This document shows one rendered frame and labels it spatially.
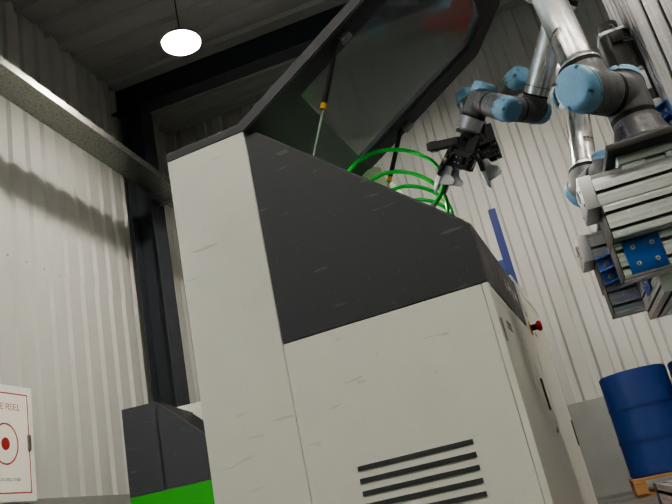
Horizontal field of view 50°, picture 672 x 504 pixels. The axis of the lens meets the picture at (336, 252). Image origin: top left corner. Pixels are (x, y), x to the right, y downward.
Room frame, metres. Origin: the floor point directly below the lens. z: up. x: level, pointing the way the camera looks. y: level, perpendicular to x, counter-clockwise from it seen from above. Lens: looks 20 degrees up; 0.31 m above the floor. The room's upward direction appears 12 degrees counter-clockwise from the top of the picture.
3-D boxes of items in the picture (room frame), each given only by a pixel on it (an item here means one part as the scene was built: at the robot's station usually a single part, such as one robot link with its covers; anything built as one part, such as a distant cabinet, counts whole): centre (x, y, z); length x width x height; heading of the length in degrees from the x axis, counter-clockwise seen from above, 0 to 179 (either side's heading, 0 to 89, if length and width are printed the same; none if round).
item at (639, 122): (1.72, -0.84, 1.09); 0.15 x 0.15 x 0.10
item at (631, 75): (1.72, -0.84, 1.20); 0.13 x 0.12 x 0.14; 123
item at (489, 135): (2.17, -0.56, 1.37); 0.09 x 0.08 x 0.12; 72
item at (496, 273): (2.08, -0.44, 0.87); 0.62 x 0.04 x 0.16; 162
